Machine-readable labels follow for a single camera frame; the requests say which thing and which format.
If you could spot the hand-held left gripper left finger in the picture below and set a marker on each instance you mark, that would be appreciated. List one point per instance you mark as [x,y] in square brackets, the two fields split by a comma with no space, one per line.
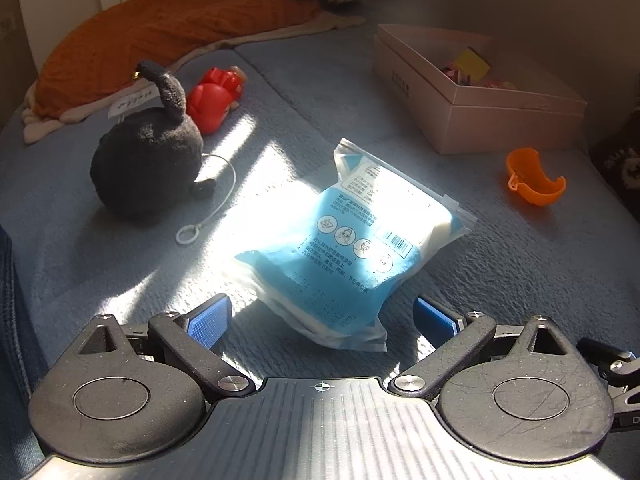
[210,322]

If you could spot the grey-blue fleece blanket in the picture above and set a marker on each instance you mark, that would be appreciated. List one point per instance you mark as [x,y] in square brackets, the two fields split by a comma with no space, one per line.
[320,85]

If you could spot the dark blue jeans leg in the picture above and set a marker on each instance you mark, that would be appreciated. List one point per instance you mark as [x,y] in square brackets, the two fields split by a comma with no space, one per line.
[15,340]

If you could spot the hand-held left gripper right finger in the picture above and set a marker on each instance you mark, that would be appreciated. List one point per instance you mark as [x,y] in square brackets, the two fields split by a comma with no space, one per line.
[435,317]

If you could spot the red-haired doll figure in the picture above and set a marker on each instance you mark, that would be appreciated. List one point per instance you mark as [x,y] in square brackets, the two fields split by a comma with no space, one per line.
[210,105]

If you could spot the orange capsule half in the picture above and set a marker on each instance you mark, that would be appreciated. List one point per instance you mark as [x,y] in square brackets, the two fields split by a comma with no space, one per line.
[530,180]

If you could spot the blue face mask pack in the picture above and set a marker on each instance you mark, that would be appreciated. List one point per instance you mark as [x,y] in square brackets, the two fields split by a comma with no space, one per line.
[345,255]

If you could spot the pink cardboard box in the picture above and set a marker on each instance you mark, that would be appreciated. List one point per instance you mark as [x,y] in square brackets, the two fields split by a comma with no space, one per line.
[480,115]

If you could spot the white fabric label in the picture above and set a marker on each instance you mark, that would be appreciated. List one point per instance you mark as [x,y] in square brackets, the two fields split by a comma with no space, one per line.
[131,102]

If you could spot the black plush toy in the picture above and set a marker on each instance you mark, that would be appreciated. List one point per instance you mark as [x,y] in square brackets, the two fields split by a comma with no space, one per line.
[145,165]

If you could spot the beige cloth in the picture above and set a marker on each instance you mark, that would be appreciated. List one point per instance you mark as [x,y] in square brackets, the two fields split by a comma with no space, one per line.
[45,122]

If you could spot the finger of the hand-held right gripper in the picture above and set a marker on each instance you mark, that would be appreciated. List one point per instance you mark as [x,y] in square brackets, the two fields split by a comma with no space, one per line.
[617,362]

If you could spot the orange knitted blanket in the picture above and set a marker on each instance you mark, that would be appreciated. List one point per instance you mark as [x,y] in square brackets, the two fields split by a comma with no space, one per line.
[150,25]

